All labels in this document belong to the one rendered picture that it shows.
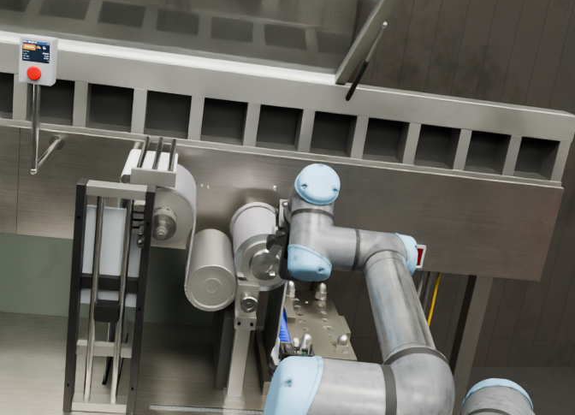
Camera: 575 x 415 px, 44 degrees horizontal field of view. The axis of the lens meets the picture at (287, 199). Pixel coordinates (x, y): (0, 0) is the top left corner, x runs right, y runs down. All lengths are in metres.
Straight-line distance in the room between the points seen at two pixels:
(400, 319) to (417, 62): 2.56
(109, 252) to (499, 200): 1.15
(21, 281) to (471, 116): 1.34
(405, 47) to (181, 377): 2.10
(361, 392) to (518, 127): 1.40
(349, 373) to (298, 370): 0.06
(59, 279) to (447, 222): 1.13
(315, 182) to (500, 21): 2.56
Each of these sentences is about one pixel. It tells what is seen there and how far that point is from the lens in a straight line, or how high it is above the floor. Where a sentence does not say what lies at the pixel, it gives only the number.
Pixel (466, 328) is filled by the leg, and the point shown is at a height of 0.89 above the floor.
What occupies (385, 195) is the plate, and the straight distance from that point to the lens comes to 2.07.
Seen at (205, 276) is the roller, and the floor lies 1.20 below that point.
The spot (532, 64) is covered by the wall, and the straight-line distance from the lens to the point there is 3.82.
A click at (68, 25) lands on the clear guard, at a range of 1.89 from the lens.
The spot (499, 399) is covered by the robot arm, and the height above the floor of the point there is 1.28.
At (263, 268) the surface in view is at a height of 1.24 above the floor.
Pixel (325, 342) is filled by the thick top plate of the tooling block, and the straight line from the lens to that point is 1.89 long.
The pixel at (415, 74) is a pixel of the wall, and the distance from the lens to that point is 3.52.
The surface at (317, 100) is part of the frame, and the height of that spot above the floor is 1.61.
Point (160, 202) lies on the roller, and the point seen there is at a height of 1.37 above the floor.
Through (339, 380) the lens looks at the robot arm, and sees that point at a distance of 0.88.
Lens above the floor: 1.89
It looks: 16 degrees down
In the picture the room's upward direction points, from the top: 9 degrees clockwise
